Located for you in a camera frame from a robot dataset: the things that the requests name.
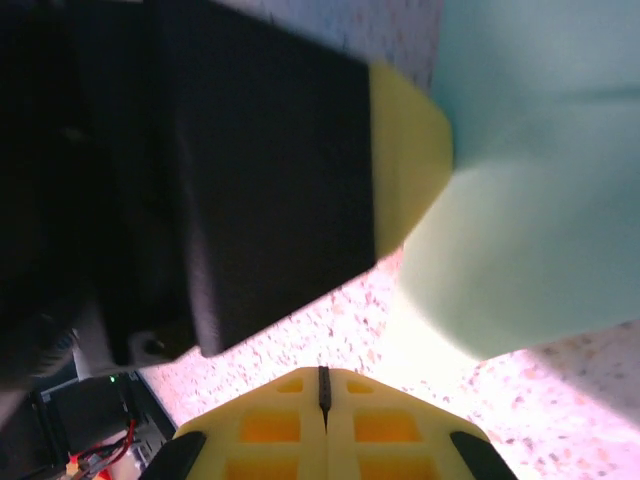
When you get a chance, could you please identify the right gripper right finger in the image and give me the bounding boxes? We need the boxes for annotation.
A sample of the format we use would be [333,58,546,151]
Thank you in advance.
[324,368,519,480]

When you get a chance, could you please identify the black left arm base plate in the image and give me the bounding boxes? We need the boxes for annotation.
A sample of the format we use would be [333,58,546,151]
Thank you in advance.
[29,372,176,480]

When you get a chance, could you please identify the red power wire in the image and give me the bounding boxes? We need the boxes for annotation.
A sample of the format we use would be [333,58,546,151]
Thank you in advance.
[64,418,139,476]

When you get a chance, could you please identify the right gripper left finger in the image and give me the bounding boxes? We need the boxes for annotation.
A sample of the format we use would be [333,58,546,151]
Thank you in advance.
[144,367,329,480]

